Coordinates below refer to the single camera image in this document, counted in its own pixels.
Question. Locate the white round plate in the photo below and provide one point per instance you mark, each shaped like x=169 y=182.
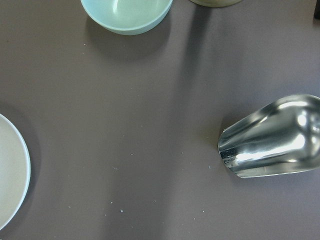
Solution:
x=15 y=170

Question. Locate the mint green bowl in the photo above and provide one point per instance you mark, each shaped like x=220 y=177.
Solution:
x=127 y=17

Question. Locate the wooden cup stand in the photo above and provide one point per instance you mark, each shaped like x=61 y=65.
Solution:
x=216 y=3

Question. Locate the metal scoop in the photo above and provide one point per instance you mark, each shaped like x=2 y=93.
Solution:
x=281 y=138

